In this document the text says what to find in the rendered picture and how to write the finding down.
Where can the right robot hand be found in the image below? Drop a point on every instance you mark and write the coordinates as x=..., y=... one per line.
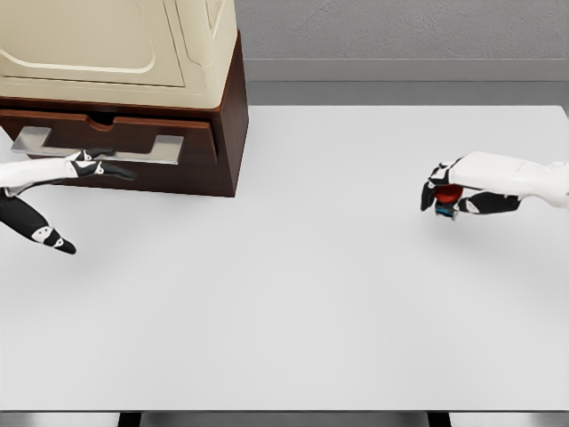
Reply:
x=484, y=171

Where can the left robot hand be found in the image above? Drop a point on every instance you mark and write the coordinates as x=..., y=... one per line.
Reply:
x=31, y=171

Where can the red button switch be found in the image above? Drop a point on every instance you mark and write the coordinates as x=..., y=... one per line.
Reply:
x=446, y=200

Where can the brown wooden drawer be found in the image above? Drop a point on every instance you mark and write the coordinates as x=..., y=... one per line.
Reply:
x=133, y=129

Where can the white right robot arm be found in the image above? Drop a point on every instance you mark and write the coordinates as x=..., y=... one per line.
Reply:
x=555, y=182

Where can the cream cabinet top unit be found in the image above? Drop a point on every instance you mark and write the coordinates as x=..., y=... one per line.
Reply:
x=111, y=44

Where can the brown wooden cabinet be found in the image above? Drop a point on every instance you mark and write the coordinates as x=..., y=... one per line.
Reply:
x=231, y=147

